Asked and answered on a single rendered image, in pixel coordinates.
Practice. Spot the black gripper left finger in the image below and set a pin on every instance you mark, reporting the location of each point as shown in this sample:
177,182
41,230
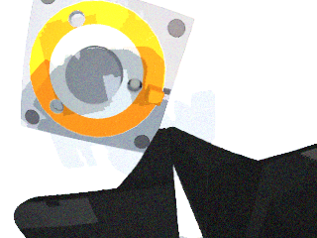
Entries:
142,206

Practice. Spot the yellow and orange round plate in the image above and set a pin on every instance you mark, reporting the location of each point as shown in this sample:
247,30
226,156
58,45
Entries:
116,28

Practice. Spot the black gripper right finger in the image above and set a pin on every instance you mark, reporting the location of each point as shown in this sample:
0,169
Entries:
230,193

